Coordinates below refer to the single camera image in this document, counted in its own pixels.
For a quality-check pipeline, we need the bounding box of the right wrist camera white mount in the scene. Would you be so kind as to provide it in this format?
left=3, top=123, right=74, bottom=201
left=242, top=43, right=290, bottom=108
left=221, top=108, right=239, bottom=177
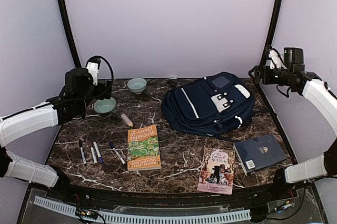
left=266, top=48, right=285, bottom=69

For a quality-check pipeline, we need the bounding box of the blue cap marker pen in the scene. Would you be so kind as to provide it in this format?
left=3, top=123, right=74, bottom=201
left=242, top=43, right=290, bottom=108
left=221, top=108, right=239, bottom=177
left=108, top=142, right=126, bottom=165

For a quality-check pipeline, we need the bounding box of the pink Shrew paperback book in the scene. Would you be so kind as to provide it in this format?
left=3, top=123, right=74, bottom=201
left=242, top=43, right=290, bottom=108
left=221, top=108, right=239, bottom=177
left=197, top=147, right=235, bottom=195

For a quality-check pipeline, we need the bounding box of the red cap marker pen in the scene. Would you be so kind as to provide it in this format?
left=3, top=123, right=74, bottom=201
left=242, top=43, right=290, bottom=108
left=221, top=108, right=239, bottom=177
left=90, top=142, right=98, bottom=164

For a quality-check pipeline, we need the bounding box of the black left frame post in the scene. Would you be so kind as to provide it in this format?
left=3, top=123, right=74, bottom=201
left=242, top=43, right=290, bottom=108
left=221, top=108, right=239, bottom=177
left=57, top=0, right=82, bottom=67

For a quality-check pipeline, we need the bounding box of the grey slotted cable duct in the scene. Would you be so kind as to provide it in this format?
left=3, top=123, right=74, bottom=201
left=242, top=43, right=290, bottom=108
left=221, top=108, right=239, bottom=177
left=33, top=196, right=252, bottom=223

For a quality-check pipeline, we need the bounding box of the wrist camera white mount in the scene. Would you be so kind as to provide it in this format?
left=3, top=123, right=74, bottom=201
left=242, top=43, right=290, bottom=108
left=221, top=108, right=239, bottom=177
left=266, top=48, right=285, bottom=69
left=86, top=56, right=101, bottom=86

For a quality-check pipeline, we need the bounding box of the celadon bowl rear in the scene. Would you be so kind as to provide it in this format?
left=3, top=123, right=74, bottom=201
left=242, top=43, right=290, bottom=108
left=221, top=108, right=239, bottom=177
left=127, top=78, right=147, bottom=95

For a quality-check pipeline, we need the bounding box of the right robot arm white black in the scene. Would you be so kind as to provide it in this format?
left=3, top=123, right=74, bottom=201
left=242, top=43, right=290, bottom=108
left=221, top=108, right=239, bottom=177
left=249, top=45, right=336, bottom=200

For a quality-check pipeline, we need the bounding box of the black frame post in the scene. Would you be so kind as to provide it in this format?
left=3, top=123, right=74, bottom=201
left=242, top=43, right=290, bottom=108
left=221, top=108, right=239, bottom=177
left=259, top=0, right=288, bottom=67
left=57, top=0, right=82, bottom=67

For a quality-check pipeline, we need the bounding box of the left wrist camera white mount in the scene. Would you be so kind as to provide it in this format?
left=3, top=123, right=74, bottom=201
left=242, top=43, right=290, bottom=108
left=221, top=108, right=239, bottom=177
left=86, top=56, right=101, bottom=86

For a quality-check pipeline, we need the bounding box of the celadon bowl front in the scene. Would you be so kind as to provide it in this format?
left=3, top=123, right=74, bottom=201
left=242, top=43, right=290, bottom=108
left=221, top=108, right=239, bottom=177
left=93, top=97, right=117, bottom=116

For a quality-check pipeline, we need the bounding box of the navy blue student backpack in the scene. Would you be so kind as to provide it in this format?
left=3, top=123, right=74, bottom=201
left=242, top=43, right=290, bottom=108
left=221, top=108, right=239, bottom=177
left=161, top=72, right=255, bottom=137

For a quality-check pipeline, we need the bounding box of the dark blue hardcover book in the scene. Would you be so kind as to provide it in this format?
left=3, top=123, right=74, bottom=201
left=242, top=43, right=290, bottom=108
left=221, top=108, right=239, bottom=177
left=233, top=134, right=287, bottom=176

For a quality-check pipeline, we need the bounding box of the purple tip white marker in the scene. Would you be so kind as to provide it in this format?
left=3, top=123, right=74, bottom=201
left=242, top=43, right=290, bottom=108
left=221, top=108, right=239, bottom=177
left=93, top=141, right=104, bottom=164

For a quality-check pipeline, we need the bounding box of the small circuit board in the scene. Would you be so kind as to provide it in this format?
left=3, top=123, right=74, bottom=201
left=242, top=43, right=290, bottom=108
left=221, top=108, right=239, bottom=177
left=75, top=208, right=98, bottom=220

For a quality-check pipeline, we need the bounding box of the black marker pen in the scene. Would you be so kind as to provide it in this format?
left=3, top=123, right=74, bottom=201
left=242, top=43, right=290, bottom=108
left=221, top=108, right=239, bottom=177
left=78, top=140, right=87, bottom=167

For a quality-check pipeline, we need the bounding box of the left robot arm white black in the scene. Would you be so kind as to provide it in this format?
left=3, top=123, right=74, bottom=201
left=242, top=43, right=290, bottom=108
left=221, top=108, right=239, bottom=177
left=1, top=68, right=113, bottom=201

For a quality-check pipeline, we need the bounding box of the orange treehouse paperback book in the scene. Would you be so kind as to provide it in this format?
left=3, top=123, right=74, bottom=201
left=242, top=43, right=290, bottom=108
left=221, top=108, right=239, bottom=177
left=127, top=125, right=162, bottom=171

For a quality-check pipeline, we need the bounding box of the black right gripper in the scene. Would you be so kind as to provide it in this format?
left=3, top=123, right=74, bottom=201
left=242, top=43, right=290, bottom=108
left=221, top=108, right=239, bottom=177
left=249, top=65, right=292, bottom=86

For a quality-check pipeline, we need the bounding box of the black right frame post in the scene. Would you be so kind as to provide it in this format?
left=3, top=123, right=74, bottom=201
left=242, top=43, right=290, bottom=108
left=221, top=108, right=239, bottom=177
left=259, top=0, right=288, bottom=67

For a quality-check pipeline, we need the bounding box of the celadon bowl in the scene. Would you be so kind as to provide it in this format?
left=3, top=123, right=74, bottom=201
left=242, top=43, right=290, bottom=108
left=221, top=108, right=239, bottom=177
left=93, top=97, right=117, bottom=116
left=127, top=78, right=147, bottom=95

